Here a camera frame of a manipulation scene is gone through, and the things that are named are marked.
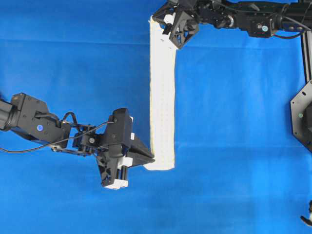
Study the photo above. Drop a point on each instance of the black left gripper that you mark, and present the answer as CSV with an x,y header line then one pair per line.
x,y
114,145

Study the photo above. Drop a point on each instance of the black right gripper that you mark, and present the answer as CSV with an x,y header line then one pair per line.
x,y
179,20

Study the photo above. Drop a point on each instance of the yellow checkered towel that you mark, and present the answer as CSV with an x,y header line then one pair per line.
x,y
162,99

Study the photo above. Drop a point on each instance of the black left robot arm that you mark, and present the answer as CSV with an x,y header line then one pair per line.
x,y
30,119

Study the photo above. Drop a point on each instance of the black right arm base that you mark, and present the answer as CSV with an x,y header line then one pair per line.
x,y
301,113

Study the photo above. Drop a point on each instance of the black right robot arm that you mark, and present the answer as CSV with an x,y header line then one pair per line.
x,y
261,19

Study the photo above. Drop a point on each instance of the blue table cloth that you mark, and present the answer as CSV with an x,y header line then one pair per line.
x,y
238,168

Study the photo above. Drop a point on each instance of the black aluminium frame rail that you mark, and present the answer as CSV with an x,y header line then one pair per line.
x,y
306,44

